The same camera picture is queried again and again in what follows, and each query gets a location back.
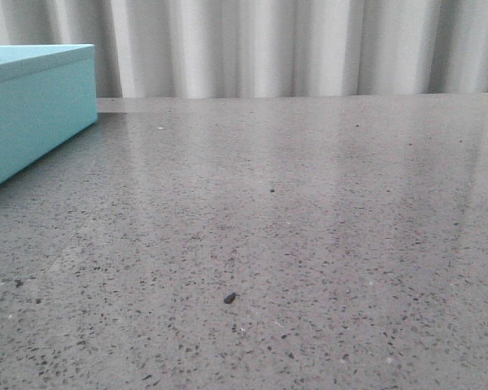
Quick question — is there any light blue box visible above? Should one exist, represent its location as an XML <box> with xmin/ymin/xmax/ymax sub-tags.
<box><xmin>0</xmin><ymin>44</ymin><xmax>98</xmax><ymax>184</ymax></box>

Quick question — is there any small black debris piece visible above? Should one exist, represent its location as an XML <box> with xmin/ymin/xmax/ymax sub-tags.
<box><xmin>223</xmin><ymin>292</ymin><xmax>237</xmax><ymax>304</ymax></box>

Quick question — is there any grey pleated curtain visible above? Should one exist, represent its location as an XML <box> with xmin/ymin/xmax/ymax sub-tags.
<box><xmin>0</xmin><ymin>0</ymin><xmax>488</xmax><ymax>98</ymax></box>

